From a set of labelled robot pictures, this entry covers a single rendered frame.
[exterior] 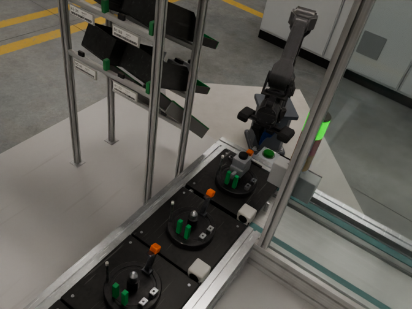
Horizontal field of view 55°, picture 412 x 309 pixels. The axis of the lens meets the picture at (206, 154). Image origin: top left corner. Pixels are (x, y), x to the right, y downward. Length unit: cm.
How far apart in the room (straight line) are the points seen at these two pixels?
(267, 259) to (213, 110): 83
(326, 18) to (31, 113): 285
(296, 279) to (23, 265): 77
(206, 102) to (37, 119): 161
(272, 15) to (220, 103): 277
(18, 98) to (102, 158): 194
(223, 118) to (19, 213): 91
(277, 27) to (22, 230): 370
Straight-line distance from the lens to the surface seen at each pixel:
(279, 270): 121
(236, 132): 170
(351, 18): 77
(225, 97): 190
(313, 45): 438
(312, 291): 121
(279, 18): 449
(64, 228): 130
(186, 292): 105
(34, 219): 134
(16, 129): 306
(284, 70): 119
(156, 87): 100
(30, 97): 336
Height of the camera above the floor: 188
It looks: 41 degrees down
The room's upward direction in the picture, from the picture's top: 11 degrees clockwise
